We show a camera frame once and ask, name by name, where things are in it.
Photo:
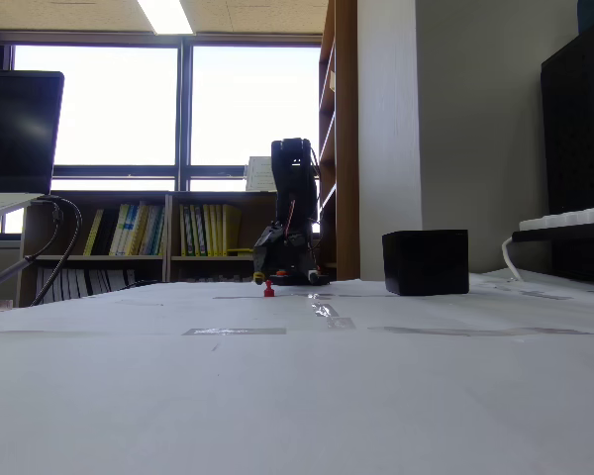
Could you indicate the small red pin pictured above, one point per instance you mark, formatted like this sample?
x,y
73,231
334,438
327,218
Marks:
x,y
269,292

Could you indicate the black window frame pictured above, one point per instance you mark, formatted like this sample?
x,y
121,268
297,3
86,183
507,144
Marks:
x,y
184,109

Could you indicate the clear tape strip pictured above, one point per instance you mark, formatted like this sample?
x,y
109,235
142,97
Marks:
x,y
475,331
324,309
340,323
232,331

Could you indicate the black perforated pegboard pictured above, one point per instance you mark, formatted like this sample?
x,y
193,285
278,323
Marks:
x,y
579,123

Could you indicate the black open box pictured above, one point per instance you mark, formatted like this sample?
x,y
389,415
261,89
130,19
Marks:
x,y
425,262

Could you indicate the white paper table cover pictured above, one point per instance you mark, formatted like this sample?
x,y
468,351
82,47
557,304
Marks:
x,y
277,396

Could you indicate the flat yellow folder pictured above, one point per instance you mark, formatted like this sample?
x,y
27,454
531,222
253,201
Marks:
x,y
240,250

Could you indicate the black shelf under power strip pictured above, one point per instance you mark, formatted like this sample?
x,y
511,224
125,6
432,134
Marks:
x,y
564,235

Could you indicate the leaning yellow book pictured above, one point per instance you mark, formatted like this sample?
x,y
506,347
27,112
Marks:
x,y
94,232

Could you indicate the wide yellow binder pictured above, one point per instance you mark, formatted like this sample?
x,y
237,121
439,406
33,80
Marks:
x,y
231,227

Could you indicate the white printed notice sheet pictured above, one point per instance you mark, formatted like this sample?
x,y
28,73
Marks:
x,y
260,173

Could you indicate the low wooden bookshelf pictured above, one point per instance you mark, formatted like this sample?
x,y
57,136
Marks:
x,y
153,198

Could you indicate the black screen laptop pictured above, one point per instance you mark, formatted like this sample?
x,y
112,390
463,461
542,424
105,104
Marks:
x,y
15,128

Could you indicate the dark teal object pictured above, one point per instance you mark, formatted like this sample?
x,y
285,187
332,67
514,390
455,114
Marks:
x,y
589,17

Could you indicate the rectangular ceiling light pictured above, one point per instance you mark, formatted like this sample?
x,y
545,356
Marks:
x,y
167,15

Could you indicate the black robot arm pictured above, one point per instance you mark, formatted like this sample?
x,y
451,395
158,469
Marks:
x,y
294,183

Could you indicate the tall wooden bookshelf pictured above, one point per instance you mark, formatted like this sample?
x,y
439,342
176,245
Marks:
x,y
346,123

